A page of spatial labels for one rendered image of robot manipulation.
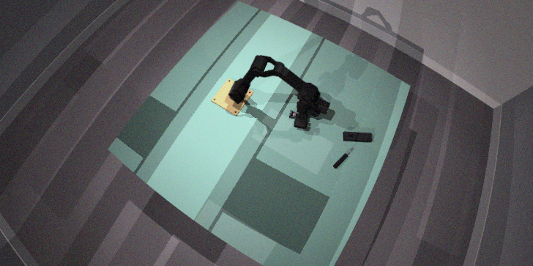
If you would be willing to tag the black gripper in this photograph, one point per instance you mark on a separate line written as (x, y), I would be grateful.
(301, 117)

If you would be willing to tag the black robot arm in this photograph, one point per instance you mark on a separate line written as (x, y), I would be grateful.
(308, 93)

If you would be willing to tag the black-handled screwdriver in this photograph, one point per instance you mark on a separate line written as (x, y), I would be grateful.
(342, 158)

